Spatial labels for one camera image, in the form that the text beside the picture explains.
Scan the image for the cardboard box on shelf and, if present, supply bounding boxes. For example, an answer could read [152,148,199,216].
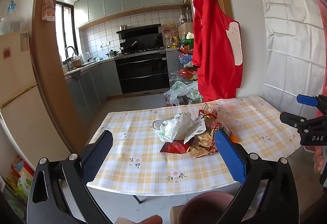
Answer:
[177,22,193,39]

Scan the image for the kitchen window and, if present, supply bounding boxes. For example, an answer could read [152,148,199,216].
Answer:
[55,1,79,63]

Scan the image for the yellow plaid floral tablecloth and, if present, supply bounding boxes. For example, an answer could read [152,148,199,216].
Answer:
[88,96,300,196]

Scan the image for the dark red snack bag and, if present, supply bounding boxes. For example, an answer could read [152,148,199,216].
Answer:
[160,140,192,154]

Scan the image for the white wall cover sheet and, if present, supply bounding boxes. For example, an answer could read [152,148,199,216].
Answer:
[262,0,326,119]

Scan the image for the black oven range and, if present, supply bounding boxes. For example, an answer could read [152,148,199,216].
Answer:
[115,51,170,95]

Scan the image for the grey kitchen base cabinets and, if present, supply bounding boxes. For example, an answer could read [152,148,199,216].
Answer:
[65,59,122,125]

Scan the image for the cat picture wall hanging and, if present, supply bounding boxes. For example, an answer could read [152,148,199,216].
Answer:
[41,0,55,22]

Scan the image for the person's right hand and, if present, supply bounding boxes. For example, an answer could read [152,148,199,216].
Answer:
[313,146,324,174]

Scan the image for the maroon trash bin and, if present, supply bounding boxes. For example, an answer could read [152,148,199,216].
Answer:
[177,191,234,224]

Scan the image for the cream refrigerator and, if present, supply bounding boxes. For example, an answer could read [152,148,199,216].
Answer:
[1,31,70,169]

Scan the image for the white plastic bag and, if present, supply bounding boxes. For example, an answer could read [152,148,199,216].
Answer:
[158,112,193,143]

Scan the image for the red hanging apron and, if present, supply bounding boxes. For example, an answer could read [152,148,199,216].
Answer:
[192,0,243,102]

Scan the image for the kitchen faucet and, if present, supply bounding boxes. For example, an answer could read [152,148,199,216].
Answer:
[64,45,79,60]

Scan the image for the crushed red soda can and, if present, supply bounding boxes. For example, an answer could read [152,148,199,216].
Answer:
[198,109,217,119]

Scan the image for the clear plastic clamshell container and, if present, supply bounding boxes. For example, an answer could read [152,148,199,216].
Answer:
[201,103,231,136]

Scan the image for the steel cooking pot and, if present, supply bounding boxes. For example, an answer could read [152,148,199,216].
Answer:
[105,50,119,58]

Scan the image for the brown paper bag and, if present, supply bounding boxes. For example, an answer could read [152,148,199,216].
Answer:
[186,132,218,159]

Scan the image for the black range hood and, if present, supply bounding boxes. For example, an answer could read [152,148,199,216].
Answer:
[117,24,164,55]

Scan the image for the wire storage rack with goods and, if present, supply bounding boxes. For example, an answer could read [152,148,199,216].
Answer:
[177,32,197,81]

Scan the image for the orange snack packet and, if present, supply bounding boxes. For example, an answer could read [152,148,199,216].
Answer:
[230,133,240,143]

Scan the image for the grey oval tin lid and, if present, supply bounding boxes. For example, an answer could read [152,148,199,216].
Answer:
[152,117,173,130]

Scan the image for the colourful bags on floor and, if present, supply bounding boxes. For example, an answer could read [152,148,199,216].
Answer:
[1,155,34,204]

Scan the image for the white green plastic bags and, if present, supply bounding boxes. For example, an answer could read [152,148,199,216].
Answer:
[164,81,203,106]

